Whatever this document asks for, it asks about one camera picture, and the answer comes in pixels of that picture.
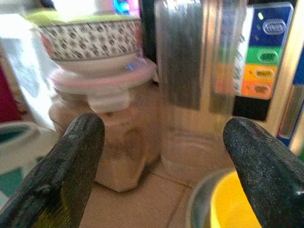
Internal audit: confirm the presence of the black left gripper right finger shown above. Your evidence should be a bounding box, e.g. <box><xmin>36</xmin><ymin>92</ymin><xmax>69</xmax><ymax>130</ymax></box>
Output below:
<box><xmin>223</xmin><ymin>117</ymin><xmax>304</xmax><ymax>228</ymax></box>

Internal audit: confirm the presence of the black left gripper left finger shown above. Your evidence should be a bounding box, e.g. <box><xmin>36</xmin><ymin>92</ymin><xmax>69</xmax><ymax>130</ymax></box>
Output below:
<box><xmin>0</xmin><ymin>113</ymin><xmax>105</xmax><ymax>228</ymax></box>

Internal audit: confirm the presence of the green and white mug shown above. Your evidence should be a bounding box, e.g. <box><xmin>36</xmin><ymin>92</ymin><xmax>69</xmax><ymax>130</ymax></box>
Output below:
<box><xmin>0</xmin><ymin>121</ymin><xmax>60</xmax><ymax>198</ymax></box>

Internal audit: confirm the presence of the pink lidded brown jar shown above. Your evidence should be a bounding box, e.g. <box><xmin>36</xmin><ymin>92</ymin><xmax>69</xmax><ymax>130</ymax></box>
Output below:
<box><xmin>48</xmin><ymin>57</ymin><xmax>162</xmax><ymax>193</ymax></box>

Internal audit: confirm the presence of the red container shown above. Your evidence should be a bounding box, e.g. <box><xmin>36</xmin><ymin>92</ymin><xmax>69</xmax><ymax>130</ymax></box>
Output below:
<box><xmin>0</xmin><ymin>64</ymin><xmax>22</xmax><ymax>123</ymax></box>

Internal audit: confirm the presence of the patterned bowl with green lid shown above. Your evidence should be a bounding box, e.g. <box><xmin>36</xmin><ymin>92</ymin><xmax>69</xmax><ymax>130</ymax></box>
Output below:
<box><xmin>26</xmin><ymin>10</ymin><xmax>143</xmax><ymax>76</ymax></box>

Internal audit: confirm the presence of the beige water ionizer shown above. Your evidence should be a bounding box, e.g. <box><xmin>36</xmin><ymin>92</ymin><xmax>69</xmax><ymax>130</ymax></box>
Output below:
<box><xmin>140</xmin><ymin>0</ymin><xmax>304</xmax><ymax>155</ymax></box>

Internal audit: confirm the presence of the orange lidded clear jar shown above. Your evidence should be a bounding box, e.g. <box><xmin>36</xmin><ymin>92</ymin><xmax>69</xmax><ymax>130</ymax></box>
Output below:
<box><xmin>154</xmin><ymin>0</ymin><xmax>247</xmax><ymax>183</ymax></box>

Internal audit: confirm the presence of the pink and blue package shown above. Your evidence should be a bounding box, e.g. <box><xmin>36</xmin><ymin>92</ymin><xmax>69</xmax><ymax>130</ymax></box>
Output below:
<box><xmin>95</xmin><ymin>0</ymin><xmax>141</xmax><ymax>19</ymax></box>

